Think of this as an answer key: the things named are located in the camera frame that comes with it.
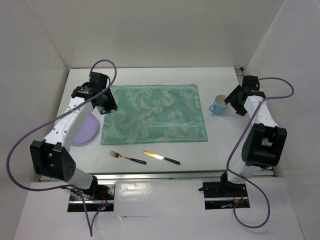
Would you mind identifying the light blue mug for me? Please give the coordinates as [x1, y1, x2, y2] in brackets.
[208, 94, 228, 116]

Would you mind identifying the lilac plastic plate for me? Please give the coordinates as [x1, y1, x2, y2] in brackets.
[72, 114, 99, 146]

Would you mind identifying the front aluminium rail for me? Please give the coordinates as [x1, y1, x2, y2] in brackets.
[38, 168, 276, 183]

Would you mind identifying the gold knife green handle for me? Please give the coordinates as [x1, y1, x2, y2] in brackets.
[143, 150, 181, 165]

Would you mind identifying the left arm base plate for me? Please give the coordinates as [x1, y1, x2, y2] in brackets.
[67, 182, 116, 213]

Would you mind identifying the gold fork green handle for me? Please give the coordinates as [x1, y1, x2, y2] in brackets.
[109, 150, 147, 165]

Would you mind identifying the teal patterned cloth napkin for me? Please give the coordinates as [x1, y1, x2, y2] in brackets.
[100, 84, 208, 146]

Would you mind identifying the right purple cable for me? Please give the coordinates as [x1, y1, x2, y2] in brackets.
[226, 76, 295, 229]

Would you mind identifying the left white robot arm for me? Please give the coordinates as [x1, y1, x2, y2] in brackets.
[30, 72, 118, 200]

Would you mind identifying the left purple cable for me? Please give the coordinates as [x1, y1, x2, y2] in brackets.
[6, 59, 118, 237]

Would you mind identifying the purple cable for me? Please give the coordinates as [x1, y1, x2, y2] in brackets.
[226, 76, 295, 229]
[6, 59, 118, 237]

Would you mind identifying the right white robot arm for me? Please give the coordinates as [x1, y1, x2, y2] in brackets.
[218, 75, 287, 197]

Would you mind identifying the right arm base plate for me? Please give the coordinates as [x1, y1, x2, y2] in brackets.
[198, 182, 250, 210]

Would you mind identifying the aluminium rail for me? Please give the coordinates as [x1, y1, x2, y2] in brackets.
[38, 168, 276, 183]
[234, 66, 273, 171]

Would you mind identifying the right side aluminium rail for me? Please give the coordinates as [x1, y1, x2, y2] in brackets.
[234, 66, 273, 171]

